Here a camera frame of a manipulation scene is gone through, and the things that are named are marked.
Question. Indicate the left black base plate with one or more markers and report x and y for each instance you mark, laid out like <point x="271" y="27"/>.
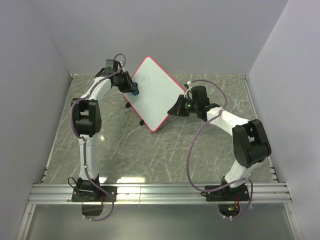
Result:
<point x="95" y="196"/>

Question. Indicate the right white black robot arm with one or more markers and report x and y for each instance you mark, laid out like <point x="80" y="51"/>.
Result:
<point x="250" y="142"/>

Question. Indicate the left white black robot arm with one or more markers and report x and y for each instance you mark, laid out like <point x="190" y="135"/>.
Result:
<point x="86" y="123"/>

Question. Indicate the pink framed whiteboard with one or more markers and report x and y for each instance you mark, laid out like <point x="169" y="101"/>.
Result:
<point x="158" y="92"/>

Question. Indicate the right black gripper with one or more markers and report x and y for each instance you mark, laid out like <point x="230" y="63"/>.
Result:
<point x="177" y="109"/>

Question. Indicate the blue whiteboard eraser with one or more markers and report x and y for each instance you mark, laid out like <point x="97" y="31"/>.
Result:
<point x="135" y="90"/>

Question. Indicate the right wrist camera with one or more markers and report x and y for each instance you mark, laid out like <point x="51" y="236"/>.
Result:
<point x="197" y="99"/>

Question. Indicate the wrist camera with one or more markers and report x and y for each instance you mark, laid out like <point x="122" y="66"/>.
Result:
<point x="111" y="66"/>
<point x="197" y="99"/>

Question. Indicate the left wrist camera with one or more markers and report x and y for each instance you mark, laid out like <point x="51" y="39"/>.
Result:
<point x="111" y="66"/>

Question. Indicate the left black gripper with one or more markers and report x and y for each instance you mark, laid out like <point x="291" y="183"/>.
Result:
<point x="130" y="87"/>

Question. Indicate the aluminium front rail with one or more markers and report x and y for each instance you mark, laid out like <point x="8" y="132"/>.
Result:
<point x="153" y="194"/>

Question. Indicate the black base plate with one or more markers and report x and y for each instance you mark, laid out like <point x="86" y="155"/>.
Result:
<point x="95" y="196"/>
<point x="228" y="194"/>

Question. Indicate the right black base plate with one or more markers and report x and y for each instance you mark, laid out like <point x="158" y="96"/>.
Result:
<point x="228" y="194"/>

